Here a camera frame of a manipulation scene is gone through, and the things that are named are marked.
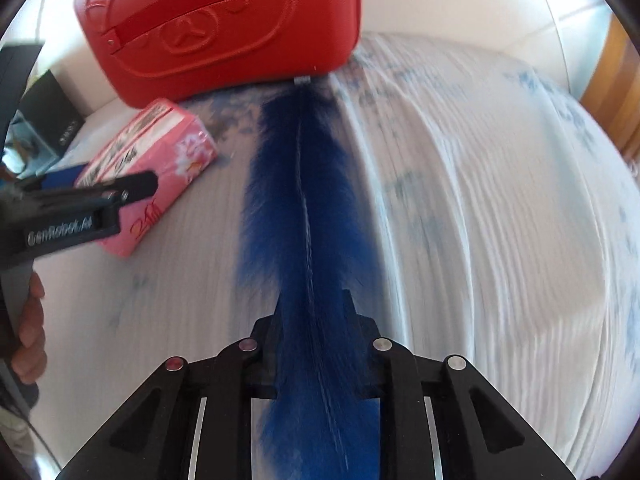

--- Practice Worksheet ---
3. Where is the person's left hand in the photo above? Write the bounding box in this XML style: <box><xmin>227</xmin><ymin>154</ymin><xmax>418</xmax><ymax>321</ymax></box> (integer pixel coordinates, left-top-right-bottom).
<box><xmin>10</xmin><ymin>272</ymin><xmax>48</xmax><ymax>385</ymax></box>

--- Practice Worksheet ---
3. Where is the black gift box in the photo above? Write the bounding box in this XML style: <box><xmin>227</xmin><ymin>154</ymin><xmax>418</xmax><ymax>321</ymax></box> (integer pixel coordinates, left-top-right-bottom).
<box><xmin>2</xmin><ymin>70</ymin><xmax>85</xmax><ymax>179</ymax></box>

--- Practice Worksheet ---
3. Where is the red bear carry case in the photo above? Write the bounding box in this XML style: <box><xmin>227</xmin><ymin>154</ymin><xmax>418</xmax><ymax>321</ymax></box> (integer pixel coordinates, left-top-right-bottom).
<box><xmin>74</xmin><ymin>0</ymin><xmax>361</xmax><ymax>108</ymax></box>

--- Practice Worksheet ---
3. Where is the white floral bed sheet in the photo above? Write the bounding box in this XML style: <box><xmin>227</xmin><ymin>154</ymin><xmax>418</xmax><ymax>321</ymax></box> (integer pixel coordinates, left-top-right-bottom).
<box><xmin>32</xmin><ymin>35</ymin><xmax>639</xmax><ymax>479</ymax></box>

